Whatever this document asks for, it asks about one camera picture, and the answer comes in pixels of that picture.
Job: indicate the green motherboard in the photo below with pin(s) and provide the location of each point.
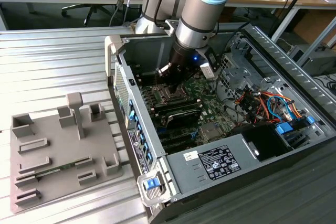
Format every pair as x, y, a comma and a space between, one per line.
210, 108

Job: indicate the open grey PC case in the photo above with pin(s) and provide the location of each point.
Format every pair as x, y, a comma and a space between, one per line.
136, 51

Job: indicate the CPU socket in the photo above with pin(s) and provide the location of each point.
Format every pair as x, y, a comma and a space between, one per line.
158, 98

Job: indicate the black expansion slot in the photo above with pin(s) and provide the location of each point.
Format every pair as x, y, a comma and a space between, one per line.
181, 147
176, 138

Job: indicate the grey power supply unit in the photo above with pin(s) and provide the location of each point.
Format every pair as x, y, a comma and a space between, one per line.
183, 176

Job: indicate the grey parts rack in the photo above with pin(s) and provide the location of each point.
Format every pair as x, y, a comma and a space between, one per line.
65, 145

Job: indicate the grey computer case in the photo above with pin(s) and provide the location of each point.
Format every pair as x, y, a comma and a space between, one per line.
320, 62

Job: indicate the black slanted pole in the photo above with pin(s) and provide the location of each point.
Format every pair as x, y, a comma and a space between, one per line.
294, 1

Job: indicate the green RAM stick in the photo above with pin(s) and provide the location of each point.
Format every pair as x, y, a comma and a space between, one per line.
65, 166

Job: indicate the silver perforated drive cage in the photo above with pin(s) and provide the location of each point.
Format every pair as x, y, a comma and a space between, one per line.
244, 72

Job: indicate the black office chair base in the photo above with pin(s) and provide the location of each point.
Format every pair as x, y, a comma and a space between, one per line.
90, 9

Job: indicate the silver chipset heatsink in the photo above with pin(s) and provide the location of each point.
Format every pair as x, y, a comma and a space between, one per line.
210, 130

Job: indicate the small blue clip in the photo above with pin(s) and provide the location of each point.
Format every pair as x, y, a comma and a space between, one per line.
309, 120

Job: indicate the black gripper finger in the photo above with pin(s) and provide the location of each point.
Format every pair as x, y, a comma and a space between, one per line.
190, 78
176, 85

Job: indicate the blue disk carrier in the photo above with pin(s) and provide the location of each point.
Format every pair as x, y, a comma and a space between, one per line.
284, 129

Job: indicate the blue case latch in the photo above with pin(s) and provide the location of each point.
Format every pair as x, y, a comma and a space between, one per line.
151, 184

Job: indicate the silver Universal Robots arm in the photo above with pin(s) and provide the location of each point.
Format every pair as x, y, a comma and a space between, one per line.
199, 11

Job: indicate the black graphics card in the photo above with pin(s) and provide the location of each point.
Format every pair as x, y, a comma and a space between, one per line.
181, 119

